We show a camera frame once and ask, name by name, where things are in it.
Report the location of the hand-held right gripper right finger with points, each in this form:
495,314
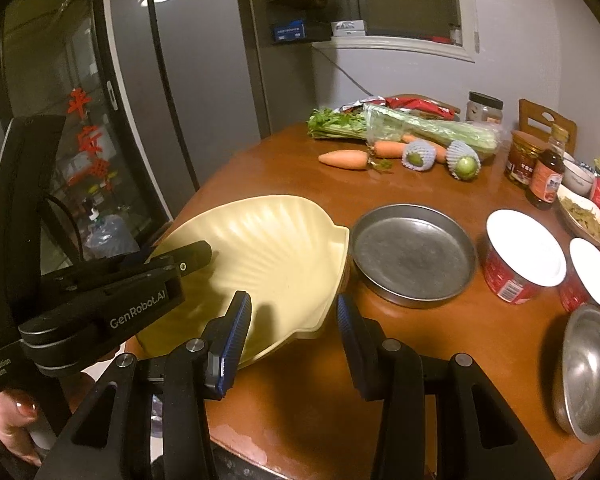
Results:
347,335

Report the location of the stainless steel bowl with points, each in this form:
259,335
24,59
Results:
590,370

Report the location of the dark sauce bottle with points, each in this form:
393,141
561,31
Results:
547,180

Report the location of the small white container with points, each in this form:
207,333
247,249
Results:
456,36

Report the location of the red snack packet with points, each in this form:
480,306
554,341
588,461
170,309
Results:
420,105

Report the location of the yellow shell-shaped plate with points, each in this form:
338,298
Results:
270,250

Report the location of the white box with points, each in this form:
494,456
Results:
348,28

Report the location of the wooden chair with cutout back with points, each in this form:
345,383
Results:
530,115

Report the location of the white plate of green beans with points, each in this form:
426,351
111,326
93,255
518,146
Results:
585,215

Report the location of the chili sauce jar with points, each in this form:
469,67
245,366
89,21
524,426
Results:
522,160

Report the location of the blue box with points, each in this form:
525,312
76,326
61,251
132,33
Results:
289,31

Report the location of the black-framed glass door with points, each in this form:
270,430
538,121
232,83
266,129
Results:
45,60

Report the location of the round metal plate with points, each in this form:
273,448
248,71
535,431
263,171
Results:
410,255

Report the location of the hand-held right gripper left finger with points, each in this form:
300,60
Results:
235,330

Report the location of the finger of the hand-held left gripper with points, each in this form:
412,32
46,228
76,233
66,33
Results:
195,256

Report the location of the clear water jug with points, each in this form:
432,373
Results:
110,235

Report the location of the person's left hand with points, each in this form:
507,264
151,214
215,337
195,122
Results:
10,420

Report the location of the green fruit in foam net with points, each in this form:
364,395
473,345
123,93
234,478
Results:
415,157
466,166

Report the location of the celery in plastic bag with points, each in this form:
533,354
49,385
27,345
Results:
430,130

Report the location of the white ceramic bowl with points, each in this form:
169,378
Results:
577,180

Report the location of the grey refrigerator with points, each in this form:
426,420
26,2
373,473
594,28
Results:
180,85

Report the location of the glass jar with black lid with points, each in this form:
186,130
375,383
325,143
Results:
485,107

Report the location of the red paper bowl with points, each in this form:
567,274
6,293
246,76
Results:
522,245
592,270

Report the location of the carrot with green top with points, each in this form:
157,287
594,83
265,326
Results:
342,158

